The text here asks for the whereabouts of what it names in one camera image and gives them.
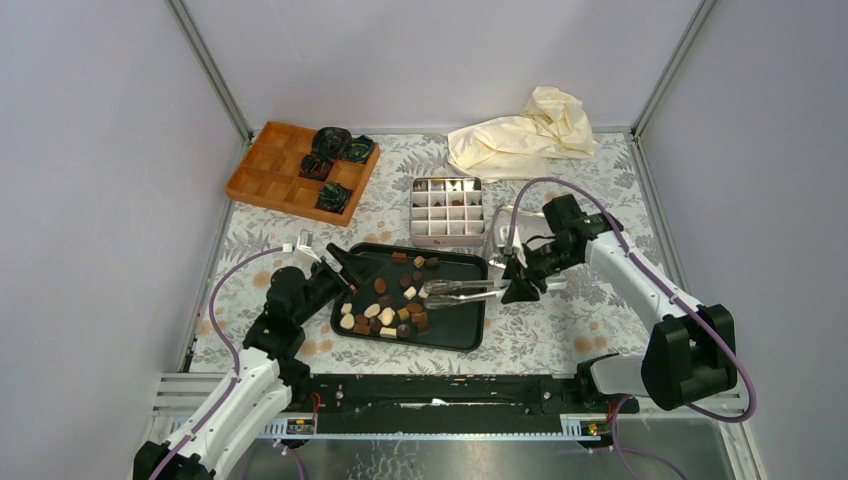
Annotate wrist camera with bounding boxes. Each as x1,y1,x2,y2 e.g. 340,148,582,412
282,229,322,265
495,225,526,279

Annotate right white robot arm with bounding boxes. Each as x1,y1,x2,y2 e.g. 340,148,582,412
492,194,738,412

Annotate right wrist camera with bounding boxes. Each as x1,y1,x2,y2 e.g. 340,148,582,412
495,225,526,279

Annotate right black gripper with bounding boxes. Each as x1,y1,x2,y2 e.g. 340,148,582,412
498,240,579,306

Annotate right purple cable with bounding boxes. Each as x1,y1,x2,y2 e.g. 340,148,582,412
503,177,759,480

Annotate black plastic tray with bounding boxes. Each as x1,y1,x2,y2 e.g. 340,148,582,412
330,243,488,353

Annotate floral table mat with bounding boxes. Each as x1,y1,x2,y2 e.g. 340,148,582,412
189,132,662,375

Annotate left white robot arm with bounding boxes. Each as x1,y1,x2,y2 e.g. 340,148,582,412
131,243,388,479

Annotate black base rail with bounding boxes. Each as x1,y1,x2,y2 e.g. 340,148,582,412
285,374,639,441

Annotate cream cloth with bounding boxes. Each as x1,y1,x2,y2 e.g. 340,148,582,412
448,86,598,183

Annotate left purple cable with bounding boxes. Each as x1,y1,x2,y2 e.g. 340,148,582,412
148,246,293,480

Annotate silver metal tray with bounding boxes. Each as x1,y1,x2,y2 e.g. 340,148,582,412
481,205,554,270

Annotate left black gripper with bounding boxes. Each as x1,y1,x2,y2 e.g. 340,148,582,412
294,244,389,328

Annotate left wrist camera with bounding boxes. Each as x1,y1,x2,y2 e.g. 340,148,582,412
282,229,322,265

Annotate dark paper cup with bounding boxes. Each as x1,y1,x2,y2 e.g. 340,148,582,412
315,181,352,214
312,126,352,160
299,154,335,182
340,135,376,164

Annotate orange compartment box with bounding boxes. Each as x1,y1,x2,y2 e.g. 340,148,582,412
224,121,380,226

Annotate pink grid box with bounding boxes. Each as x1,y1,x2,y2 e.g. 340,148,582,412
409,177,486,248

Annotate white oval chocolate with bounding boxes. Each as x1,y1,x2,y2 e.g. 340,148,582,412
363,303,382,318

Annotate metal serving tongs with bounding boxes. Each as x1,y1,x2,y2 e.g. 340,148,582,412
419,279,511,310

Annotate purple cable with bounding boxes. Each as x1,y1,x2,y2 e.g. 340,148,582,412
503,177,759,480
148,246,293,480

